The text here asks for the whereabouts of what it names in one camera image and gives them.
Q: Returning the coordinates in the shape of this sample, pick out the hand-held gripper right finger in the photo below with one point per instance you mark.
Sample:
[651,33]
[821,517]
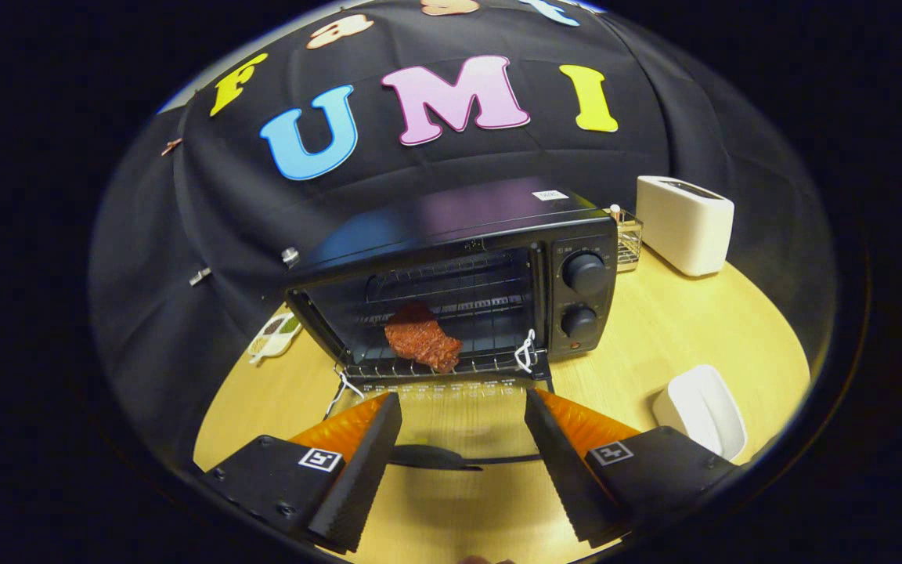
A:
[561,470]

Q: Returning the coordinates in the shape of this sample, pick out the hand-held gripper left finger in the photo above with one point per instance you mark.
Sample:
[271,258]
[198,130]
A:
[365,470]

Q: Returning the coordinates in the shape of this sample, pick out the red meat slice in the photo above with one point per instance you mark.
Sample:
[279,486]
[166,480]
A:
[423,341]

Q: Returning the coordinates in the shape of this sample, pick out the black toaster oven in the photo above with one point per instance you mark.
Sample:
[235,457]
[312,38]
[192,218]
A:
[459,219]

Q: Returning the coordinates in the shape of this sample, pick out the white toaster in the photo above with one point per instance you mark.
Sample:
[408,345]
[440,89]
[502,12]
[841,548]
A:
[686,227]

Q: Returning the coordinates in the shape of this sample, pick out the white rectangular plate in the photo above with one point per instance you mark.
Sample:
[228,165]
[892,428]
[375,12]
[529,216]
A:
[701,407]

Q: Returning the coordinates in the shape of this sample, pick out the white divided grain dish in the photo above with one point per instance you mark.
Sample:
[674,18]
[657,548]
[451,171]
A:
[275,337]

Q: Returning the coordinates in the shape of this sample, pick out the white cloth clip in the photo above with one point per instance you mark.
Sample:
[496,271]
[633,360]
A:
[200,276]

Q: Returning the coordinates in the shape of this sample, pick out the red striped straw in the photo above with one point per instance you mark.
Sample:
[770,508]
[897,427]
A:
[615,213]

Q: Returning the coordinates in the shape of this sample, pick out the black backdrop cloth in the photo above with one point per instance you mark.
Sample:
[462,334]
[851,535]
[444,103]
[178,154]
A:
[185,235]

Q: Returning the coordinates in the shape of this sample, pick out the red cloth clip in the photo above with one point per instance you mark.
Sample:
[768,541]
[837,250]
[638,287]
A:
[172,146]

